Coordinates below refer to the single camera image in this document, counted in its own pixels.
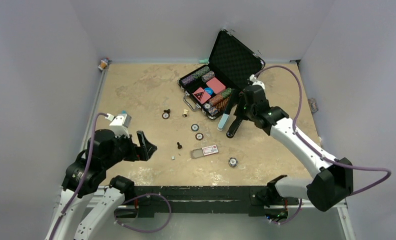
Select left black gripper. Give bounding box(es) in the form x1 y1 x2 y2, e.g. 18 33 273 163
103 129 156 168

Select light blue stapler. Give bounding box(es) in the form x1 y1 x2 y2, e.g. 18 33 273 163
217 97 235 131

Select black stapler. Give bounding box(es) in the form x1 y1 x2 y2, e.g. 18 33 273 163
226 116 243 139

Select small orange bottle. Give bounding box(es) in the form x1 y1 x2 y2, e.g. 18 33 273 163
98 57 110 71

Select red white staple box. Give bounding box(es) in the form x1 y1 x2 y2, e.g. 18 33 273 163
190 145 219 159

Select blue poker chip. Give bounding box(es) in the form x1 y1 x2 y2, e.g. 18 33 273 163
191 124 200 132

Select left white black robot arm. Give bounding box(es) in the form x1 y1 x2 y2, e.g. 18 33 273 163
46 129 158 240

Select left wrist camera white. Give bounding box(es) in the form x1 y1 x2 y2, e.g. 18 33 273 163
105 113 132 138

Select chip stack by wall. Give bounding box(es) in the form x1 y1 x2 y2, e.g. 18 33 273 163
307 98 319 114

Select brown poker chip left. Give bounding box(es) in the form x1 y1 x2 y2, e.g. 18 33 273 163
162 112 170 120

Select black poker chip case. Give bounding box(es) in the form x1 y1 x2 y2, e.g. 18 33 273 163
177 29 265 120

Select brown poker chip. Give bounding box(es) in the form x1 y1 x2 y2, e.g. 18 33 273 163
195 132 204 141
162 112 170 120

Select brown poker chip middle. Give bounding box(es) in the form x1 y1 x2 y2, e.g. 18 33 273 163
195 132 204 141

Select pink card deck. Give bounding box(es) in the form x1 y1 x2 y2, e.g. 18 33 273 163
206 77 226 94

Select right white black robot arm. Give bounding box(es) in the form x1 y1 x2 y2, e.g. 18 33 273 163
240 85 353 212

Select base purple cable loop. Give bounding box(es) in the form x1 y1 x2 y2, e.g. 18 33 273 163
113 193 173 234

